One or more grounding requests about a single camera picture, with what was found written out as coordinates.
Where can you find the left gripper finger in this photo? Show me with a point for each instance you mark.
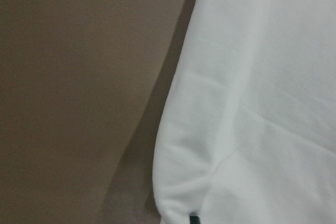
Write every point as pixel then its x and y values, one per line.
pixel 194 220

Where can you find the white long-sleeve printed shirt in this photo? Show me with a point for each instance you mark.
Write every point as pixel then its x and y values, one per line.
pixel 247 134

